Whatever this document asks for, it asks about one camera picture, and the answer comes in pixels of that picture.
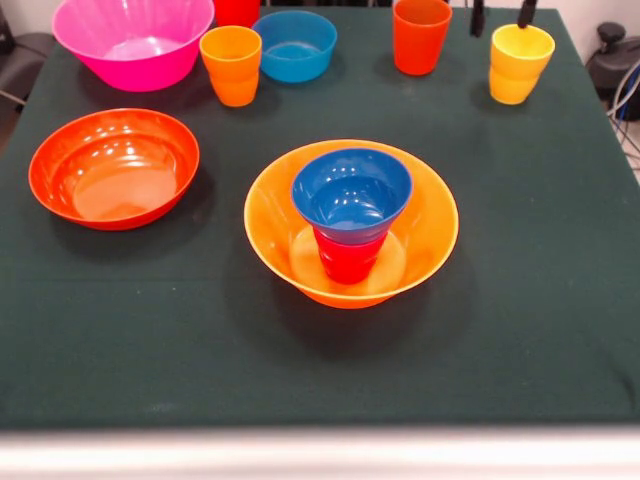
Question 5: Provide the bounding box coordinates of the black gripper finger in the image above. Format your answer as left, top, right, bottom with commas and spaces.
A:
516, 0, 539, 30
469, 0, 487, 38

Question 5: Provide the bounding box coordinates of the large pink bowl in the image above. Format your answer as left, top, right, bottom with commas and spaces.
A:
51, 0, 216, 93

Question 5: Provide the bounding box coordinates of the dark blue bowl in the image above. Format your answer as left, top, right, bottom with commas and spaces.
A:
290, 147, 415, 247

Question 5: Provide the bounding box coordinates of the small orange cup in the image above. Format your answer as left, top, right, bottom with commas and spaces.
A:
198, 25, 263, 108

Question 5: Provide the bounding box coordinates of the yellow cup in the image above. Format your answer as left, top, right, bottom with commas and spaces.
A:
488, 23, 556, 106

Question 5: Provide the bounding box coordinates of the tall red-orange cup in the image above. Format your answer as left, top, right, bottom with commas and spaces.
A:
392, 0, 454, 77

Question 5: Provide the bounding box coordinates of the tangle of floor cables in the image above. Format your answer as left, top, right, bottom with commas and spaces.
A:
606, 62, 640, 174

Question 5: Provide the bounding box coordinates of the magenta cup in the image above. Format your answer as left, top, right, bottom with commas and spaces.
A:
313, 227, 389, 286

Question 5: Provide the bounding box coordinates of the dark green tablecloth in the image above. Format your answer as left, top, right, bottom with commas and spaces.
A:
0, 5, 640, 431

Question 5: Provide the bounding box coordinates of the red cup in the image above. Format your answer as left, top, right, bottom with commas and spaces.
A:
213, 0, 262, 29

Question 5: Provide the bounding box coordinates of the shallow red-orange bowl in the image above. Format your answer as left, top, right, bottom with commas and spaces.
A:
28, 108, 201, 232

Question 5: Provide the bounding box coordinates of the light blue bowl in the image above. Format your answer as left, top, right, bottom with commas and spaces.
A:
251, 10, 339, 84

